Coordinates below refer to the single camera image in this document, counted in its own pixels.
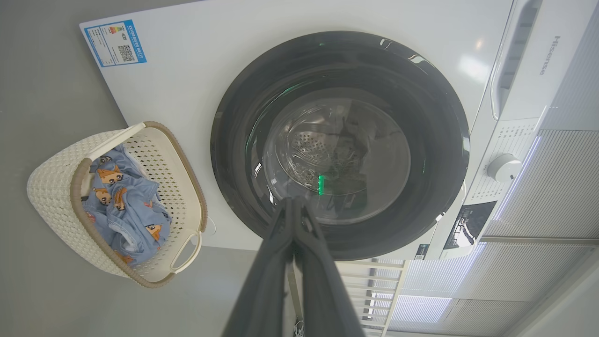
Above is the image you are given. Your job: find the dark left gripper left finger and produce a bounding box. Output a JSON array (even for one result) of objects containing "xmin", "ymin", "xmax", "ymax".
[{"xmin": 221, "ymin": 197, "xmax": 296, "ymax": 337}]

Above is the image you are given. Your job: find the white front-load washing machine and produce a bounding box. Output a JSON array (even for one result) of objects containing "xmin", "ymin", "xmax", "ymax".
[{"xmin": 79, "ymin": 0, "xmax": 599, "ymax": 261}]

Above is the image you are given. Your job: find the white round control knob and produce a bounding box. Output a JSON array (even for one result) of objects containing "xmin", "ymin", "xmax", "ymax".
[{"xmin": 487, "ymin": 154, "xmax": 522, "ymax": 183}]

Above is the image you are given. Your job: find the black round glass washer door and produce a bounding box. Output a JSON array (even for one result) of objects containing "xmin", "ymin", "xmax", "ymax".
[{"xmin": 210, "ymin": 31, "xmax": 470, "ymax": 261}]

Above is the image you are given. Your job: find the white slatted rack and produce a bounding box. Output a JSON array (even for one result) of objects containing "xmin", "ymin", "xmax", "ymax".
[{"xmin": 335, "ymin": 259, "xmax": 410, "ymax": 337}]

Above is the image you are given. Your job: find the blue energy label sticker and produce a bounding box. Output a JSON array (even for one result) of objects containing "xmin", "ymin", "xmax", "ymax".
[{"xmin": 84, "ymin": 19, "xmax": 147, "ymax": 68}]

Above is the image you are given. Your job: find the white detergent drawer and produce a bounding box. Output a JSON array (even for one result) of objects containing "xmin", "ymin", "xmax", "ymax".
[{"xmin": 490, "ymin": 0, "xmax": 599, "ymax": 121}]

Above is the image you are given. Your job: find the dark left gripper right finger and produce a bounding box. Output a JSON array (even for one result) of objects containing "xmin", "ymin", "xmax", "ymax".
[{"xmin": 292, "ymin": 197, "xmax": 366, "ymax": 337}]

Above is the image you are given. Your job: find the blue printed garment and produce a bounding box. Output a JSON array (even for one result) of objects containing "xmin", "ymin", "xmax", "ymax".
[{"xmin": 82, "ymin": 144, "xmax": 172, "ymax": 267}]

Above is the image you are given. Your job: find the cream perforated laundry basket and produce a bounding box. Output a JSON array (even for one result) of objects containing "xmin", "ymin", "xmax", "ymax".
[{"xmin": 27, "ymin": 121, "xmax": 208, "ymax": 288}]

